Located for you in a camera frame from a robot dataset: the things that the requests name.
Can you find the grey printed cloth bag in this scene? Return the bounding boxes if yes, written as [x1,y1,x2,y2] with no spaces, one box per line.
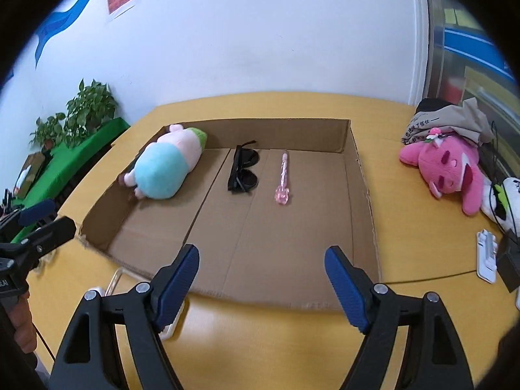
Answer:
[401,98,494,147]

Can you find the green table cloth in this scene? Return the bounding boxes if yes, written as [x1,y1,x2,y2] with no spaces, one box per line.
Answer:
[12,118,130,221]

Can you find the cardboard box on green table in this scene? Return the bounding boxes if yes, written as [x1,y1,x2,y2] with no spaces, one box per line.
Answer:
[12,151,46,199]

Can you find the teal pink plush pig toy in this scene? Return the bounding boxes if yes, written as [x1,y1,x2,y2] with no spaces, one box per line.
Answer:
[117,123,207,200]

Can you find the red paper wall sign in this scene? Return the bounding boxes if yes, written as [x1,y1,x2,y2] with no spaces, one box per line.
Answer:
[107,0,137,21]

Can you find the black sunglasses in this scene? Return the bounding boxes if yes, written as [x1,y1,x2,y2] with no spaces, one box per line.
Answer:
[227,140,260,194]

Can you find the pink transparent wand toy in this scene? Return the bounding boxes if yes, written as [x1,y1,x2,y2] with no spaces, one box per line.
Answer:
[274,151,290,205]

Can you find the operator left hand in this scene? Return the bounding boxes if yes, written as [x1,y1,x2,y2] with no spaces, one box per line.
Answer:
[7,292,37,354]

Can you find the clear white phone case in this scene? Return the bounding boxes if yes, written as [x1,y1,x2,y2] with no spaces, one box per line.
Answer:
[100,267,188,341]

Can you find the green potted plant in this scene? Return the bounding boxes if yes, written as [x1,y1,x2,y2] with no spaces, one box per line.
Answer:
[30,112,66,149]
[63,79,119,148]

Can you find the shallow brown cardboard box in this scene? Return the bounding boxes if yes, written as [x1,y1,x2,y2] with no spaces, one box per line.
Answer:
[79,118,381,310]

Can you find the black power adapter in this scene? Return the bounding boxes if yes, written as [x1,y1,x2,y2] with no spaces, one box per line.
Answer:
[496,230,520,293]

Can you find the white black plush toy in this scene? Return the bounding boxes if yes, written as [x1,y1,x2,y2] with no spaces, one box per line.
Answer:
[480,177,520,237]

